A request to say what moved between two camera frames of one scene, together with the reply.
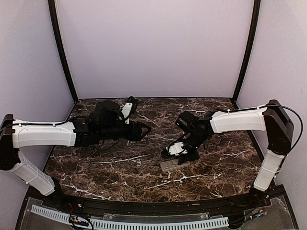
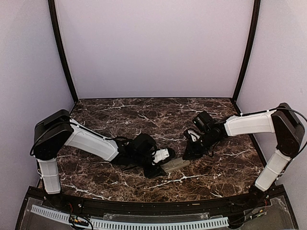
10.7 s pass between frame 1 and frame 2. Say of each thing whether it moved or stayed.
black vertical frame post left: stayed
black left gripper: moved
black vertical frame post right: stayed
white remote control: stayed
